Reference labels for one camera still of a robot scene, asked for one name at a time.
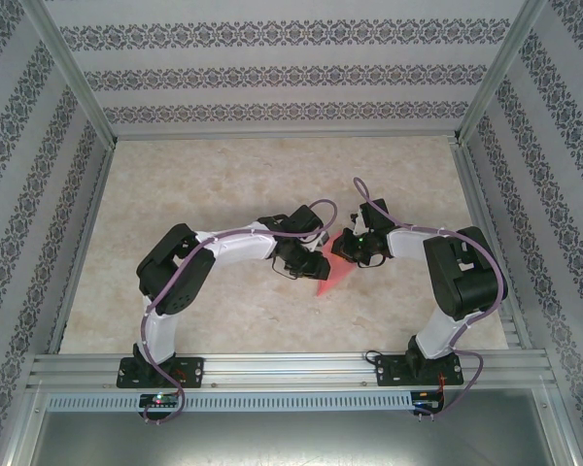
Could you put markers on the pink paper sheet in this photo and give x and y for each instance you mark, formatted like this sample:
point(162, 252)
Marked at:
point(335, 276)

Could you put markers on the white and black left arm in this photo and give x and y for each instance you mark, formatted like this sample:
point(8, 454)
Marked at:
point(243, 242)

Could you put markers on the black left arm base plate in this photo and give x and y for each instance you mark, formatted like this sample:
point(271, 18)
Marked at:
point(194, 371)

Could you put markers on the grey sheet metal panel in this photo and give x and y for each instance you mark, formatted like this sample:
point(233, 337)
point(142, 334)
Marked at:
point(291, 442)

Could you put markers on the aluminium frame post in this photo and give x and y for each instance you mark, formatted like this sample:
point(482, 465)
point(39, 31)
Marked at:
point(503, 73)
point(68, 73)

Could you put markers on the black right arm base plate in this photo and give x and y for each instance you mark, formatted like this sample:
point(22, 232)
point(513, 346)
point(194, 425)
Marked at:
point(386, 371)

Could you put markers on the aluminium mounting rail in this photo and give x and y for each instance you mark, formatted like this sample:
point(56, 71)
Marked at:
point(291, 369)

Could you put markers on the aluminium back rail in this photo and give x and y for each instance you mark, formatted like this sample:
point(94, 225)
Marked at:
point(286, 138)

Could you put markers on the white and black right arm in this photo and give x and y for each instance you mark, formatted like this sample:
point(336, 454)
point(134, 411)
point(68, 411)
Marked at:
point(405, 242)

